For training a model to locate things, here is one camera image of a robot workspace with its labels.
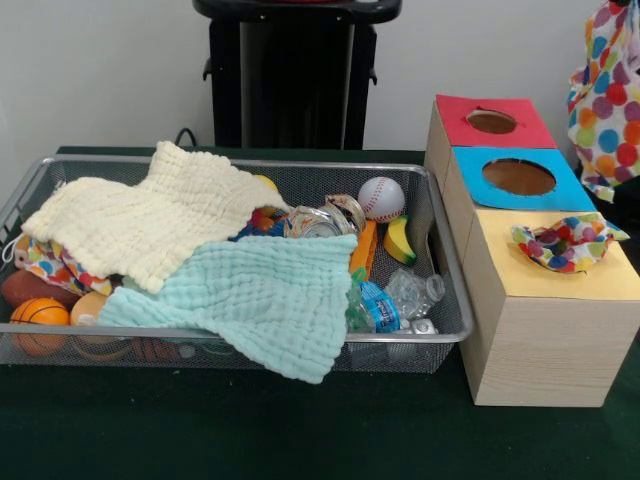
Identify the cream waffle cloth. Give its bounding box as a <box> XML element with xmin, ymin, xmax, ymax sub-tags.
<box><xmin>20</xmin><ymin>141</ymin><xmax>291</xmax><ymax>295</ymax></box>

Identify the colourful dotted cloth bag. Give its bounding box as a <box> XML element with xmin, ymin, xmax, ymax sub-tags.
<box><xmin>510</xmin><ymin>212</ymin><xmax>630</xmax><ymax>275</ymax></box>
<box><xmin>12</xmin><ymin>234</ymin><xmax>114</xmax><ymax>296</ymax></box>
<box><xmin>567</xmin><ymin>0</ymin><xmax>640</xmax><ymax>204</ymax></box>

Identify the wooden box with three holes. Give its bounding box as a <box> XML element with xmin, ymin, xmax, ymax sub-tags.
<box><xmin>423</xmin><ymin>94</ymin><xmax>640</xmax><ymax>409</ymax></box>

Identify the crushed silver can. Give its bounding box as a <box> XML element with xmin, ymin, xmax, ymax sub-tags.
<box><xmin>284</xmin><ymin>205</ymin><xmax>351</xmax><ymax>240</ymax></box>

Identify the crushed printed can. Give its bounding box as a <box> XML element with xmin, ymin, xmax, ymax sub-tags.
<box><xmin>324</xmin><ymin>193</ymin><xmax>367</xmax><ymax>234</ymax></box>

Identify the orange toy carrot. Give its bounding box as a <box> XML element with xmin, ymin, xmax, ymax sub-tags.
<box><xmin>348</xmin><ymin>219</ymin><xmax>379</xmax><ymax>281</ymax></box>

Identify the white baseball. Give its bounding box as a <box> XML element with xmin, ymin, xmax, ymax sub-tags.
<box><xmin>357</xmin><ymin>176</ymin><xmax>406</xmax><ymax>224</ymax></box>

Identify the yellow foam banana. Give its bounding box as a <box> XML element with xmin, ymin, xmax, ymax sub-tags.
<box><xmin>382</xmin><ymin>215</ymin><xmax>417</xmax><ymax>265</ymax></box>

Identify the crushed bottle with blue label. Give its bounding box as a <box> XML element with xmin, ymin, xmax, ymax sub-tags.
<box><xmin>347</xmin><ymin>278</ymin><xmax>404</xmax><ymax>334</ymax></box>

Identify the mint waffle cloth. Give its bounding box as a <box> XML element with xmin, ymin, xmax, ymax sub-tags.
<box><xmin>97</xmin><ymin>234</ymin><xmax>360</xmax><ymax>385</ymax></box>

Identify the clear crushed bottle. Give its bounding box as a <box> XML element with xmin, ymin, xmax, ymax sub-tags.
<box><xmin>383</xmin><ymin>268</ymin><xmax>447</xmax><ymax>321</ymax></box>

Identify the dark green table cloth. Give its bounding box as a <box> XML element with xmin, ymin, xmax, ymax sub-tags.
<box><xmin>597</xmin><ymin>172</ymin><xmax>640</xmax><ymax>214</ymax></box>
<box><xmin>0</xmin><ymin>144</ymin><xmax>640</xmax><ymax>480</ymax></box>

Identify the peach foam ball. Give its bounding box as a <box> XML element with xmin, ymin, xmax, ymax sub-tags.
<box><xmin>68</xmin><ymin>288</ymin><xmax>117</xmax><ymax>346</ymax></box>

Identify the small orange basketball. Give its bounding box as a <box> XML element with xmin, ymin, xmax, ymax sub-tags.
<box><xmin>8</xmin><ymin>297</ymin><xmax>71</xmax><ymax>357</ymax></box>

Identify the small brown football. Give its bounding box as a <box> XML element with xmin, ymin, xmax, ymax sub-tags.
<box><xmin>0</xmin><ymin>269</ymin><xmax>81</xmax><ymax>311</ymax></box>

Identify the shallow wire mesh bin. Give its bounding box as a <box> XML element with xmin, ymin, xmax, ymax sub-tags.
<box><xmin>0</xmin><ymin>153</ymin><xmax>475</xmax><ymax>374</ymax></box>

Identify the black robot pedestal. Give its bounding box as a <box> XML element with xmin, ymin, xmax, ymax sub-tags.
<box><xmin>192</xmin><ymin>0</ymin><xmax>404</xmax><ymax>150</ymax></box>

